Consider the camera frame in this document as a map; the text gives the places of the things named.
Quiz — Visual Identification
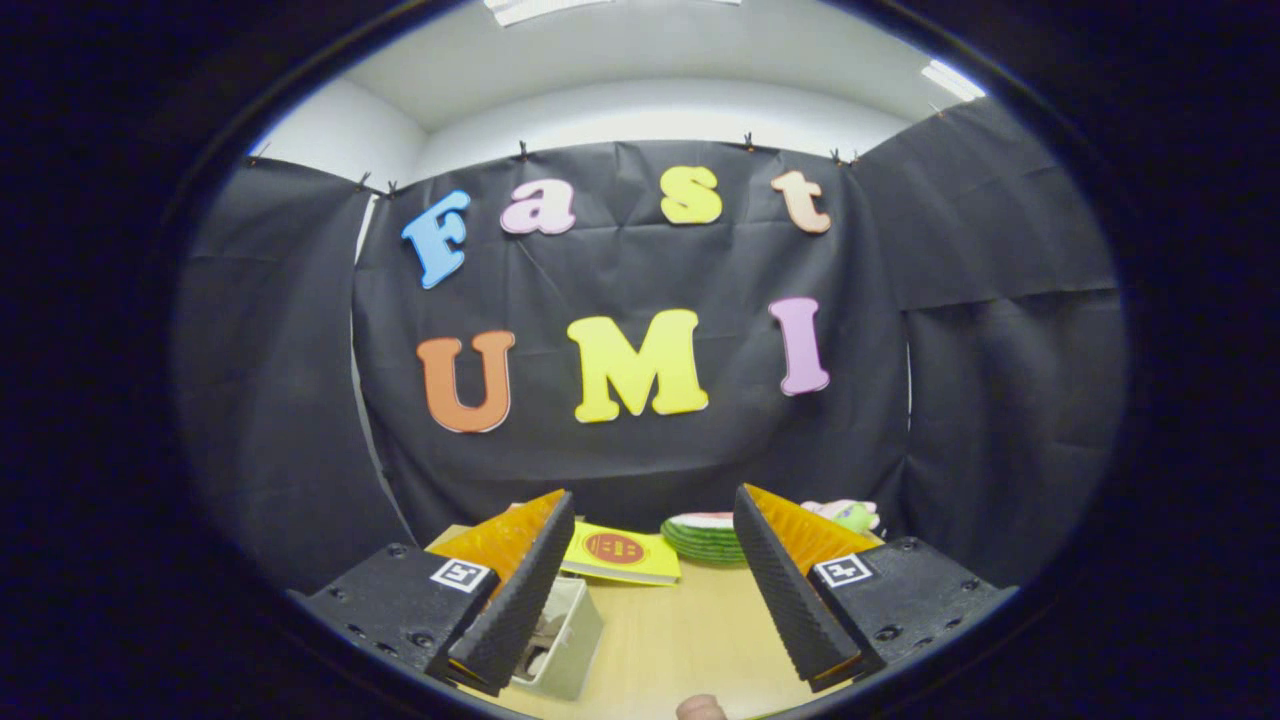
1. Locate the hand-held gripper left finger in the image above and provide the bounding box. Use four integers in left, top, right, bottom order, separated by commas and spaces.
285, 489, 577, 698

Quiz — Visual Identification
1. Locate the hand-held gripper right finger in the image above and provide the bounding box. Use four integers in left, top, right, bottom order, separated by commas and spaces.
733, 483, 1021, 693

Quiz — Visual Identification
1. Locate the brown felt shoe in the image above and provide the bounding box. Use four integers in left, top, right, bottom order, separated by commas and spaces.
526, 608, 569, 653

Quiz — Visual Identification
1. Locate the pale green fabric storage box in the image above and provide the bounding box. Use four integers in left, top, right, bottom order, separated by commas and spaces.
510, 575, 606, 701

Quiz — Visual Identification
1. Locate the pink and green plush toy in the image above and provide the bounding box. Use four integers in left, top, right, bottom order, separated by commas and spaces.
800, 498, 881, 535

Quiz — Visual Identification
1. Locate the watermelon slice plush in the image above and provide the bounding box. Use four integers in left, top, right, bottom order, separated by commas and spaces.
660, 512, 749, 565

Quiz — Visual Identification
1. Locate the yellow book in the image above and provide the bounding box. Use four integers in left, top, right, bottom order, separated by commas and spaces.
560, 521, 683, 587

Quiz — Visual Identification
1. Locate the small ceiling light panel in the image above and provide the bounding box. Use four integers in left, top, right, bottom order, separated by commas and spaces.
920, 58, 987, 103

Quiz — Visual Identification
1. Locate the long ceiling light panel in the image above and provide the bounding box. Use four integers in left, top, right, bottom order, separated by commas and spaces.
485, 0, 746, 27

